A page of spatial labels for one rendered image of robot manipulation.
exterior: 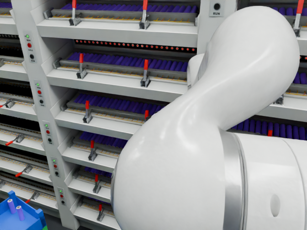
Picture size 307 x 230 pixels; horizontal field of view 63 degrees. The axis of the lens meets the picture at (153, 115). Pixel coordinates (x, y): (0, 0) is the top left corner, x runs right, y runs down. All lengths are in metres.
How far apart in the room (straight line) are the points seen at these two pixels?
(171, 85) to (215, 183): 0.74
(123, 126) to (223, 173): 0.88
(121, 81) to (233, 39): 0.73
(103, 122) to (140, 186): 0.91
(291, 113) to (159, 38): 0.46
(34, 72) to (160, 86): 0.54
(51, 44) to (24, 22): 0.12
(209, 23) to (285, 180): 0.64
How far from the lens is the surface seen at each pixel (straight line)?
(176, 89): 0.87
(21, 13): 1.12
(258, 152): 0.18
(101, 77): 0.99
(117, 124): 1.04
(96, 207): 1.49
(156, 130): 0.17
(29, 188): 1.72
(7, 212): 1.25
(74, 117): 1.14
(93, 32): 0.93
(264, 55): 0.22
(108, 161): 1.16
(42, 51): 1.10
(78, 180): 1.39
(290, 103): 0.85
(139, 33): 0.85
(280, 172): 0.18
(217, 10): 0.77
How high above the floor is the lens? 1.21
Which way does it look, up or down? 26 degrees down
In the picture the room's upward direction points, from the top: straight up
